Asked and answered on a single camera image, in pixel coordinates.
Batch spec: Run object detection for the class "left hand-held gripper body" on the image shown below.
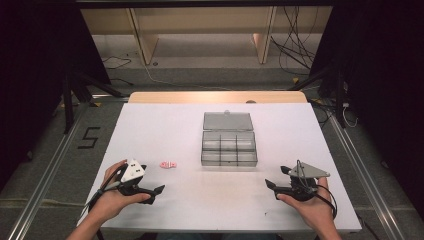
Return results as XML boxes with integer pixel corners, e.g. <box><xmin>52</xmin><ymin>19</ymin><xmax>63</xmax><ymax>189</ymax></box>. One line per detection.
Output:
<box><xmin>116</xmin><ymin>158</ymin><xmax>147</xmax><ymax>197</ymax></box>

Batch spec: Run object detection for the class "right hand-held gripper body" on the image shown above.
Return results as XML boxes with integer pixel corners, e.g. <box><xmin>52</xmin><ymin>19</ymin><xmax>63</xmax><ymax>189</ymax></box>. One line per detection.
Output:
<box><xmin>288</xmin><ymin>162</ymin><xmax>331</xmax><ymax>202</ymax></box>

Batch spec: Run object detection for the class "person's right hand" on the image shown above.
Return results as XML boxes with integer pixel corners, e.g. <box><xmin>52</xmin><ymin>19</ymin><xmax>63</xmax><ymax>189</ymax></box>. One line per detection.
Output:
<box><xmin>276</xmin><ymin>176</ymin><xmax>335</xmax><ymax>235</ymax></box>

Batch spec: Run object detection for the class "person's left hand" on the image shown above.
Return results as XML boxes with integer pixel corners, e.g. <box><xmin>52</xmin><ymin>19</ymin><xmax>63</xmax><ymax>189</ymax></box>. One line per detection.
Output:
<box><xmin>89</xmin><ymin>159</ymin><xmax>152</xmax><ymax>223</ymax></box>

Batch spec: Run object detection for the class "white table board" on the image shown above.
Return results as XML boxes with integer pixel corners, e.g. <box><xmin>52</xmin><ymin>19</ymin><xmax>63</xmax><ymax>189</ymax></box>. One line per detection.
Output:
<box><xmin>77</xmin><ymin>101</ymin><xmax>363</xmax><ymax>234</ymax></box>

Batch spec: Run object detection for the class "clear plastic compartment box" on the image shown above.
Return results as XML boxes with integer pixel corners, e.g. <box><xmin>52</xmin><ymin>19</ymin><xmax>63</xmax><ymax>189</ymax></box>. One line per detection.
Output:
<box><xmin>200</xmin><ymin>110</ymin><xmax>259</xmax><ymax>168</ymax></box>

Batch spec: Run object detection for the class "black metal stand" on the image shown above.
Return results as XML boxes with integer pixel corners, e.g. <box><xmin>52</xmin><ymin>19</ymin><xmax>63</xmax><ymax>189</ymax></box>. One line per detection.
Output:
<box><xmin>287</xmin><ymin>62</ymin><xmax>348</xmax><ymax>130</ymax></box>
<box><xmin>61</xmin><ymin>66</ymin><xmax>126</xmax><ymax>135</ymax></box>

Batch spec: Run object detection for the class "wooden table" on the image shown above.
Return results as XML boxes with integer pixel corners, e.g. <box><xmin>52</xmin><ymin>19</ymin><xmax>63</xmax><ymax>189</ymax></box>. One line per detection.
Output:
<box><xmin>128</xmin><ymin>91</ymin><xmax>308</xmax><ymax>105</ymax></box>

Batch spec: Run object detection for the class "black curtain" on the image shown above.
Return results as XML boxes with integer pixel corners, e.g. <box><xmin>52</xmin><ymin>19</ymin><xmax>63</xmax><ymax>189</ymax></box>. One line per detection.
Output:
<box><xmin>0</xmin><ymin>0</ymin><xmax>112</xmax><ymax>193</ymax></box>
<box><xmin>309</xmin><ymin>0</ymin><xmax>424</xmax><ymax>212</ymax></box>

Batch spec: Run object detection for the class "wooden background desk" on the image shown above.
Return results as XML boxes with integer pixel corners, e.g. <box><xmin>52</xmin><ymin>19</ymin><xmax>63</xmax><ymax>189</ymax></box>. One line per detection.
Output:
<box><xmin>79</xmin><ymin>5</ymin><xmax>334</xmax><ymax>66</ymax></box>

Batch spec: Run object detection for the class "right hand-held gripper cable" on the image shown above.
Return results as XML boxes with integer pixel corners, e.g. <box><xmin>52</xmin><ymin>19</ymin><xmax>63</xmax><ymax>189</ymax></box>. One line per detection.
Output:
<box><xmin>295</xmin><ymin>159</ymin><xmax>338</xmax><ymax>220</ymax></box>

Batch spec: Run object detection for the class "hand-held gripper cable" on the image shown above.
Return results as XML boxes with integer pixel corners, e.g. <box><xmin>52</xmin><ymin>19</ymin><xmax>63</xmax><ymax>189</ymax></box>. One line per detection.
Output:
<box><xmin>295</xmin><ymin>159</ymin><xmax>338</xmax><ymax>220</ymax></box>
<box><xmin>79</xmin><ymin>164</ymin><xmax>129</xmax><ymax>218</ymax></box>

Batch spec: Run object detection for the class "left hand-held gripper cable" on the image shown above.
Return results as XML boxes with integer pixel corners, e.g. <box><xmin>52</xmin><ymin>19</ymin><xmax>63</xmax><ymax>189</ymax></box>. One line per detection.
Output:
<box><xmin>79</xmin><ymin>164</ymin><xmax>129</xmax><ymax>218</ymax></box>

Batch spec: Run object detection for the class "aluminium floor rail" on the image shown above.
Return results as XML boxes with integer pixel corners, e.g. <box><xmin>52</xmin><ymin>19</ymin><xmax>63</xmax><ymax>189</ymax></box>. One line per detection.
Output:
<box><xmin>5</xmin><ymin>94</ymin><xmax>132</xmax><ymax>240</ymax></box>
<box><xmin>327</xmin><ymin>111</ymin><xmax>408</xmax><ymax>240</ymax></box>

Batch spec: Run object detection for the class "short white cable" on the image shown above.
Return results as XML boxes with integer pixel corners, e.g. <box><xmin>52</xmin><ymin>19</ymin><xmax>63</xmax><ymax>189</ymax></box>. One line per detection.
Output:
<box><xmin>341</xmin><ymin>102</ymin><xmax>360</xmax><ymax>130</ymax></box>

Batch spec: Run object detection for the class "white floor cable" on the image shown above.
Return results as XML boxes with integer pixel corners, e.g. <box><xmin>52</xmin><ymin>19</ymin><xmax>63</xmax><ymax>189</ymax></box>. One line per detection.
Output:
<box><xmin>142</xmin><ymin>62</ymin><xmax>235</xmax><ymax>92</ymax></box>

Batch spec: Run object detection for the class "black floor cable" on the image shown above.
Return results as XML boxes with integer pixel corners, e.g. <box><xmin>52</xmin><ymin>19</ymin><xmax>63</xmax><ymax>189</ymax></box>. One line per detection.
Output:
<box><xmin>101</xmin><ymin>55</ymin><xmax>135</xmax><ymax>86</ymax></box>

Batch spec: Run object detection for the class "bundle of black cables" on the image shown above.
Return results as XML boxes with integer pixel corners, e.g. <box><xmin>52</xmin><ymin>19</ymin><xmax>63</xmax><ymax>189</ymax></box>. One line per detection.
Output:
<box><xmin>269</xmin><ymin>6</ymin><xmax>322</xmax><ymax>76</ymax></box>

